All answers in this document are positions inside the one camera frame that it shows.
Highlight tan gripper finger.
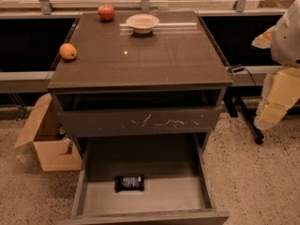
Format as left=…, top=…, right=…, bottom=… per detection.
left=254, top=67, right=300, bottom=130
left=251, top=26, right=275, bottom=49

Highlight dark blue rxbar wrapper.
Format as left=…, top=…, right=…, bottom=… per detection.
left=114, top=175, right=144, bottom=192

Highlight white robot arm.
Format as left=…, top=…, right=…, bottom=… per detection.
left=252, top=0, right=300, bottom=130

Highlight grey drawer cabinet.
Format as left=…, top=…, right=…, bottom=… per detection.
left=47, top=10, right=233, bottom=225

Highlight scratched top drawer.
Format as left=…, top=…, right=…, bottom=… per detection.
left=58, top=107, right=220, bottom=138

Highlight open middle drawer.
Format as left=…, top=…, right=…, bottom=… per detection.
left=58, top=134, right=229, bottom=225

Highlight black wheeled stand leg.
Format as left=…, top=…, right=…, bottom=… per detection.
left=223, top=96, right=264, bottom=145

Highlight white bowl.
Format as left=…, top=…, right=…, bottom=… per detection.
left=126, top=14, right=159, bottom=34

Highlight red apple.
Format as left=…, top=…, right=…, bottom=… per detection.
left=97, top=4, right=114, bottom=22

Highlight orange fruit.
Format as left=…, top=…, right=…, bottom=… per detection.
left=59, top=43, right=77, bottom=60

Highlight metal window railing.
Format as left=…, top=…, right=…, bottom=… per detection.
left=0, top=0, right=300, bottom=20

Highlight open cardboard box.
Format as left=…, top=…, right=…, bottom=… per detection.
left=15, top=94, right=83, bottom=172

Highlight black cable with plug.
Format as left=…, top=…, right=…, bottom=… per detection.
left=226, top=63, right=258, bottom=87

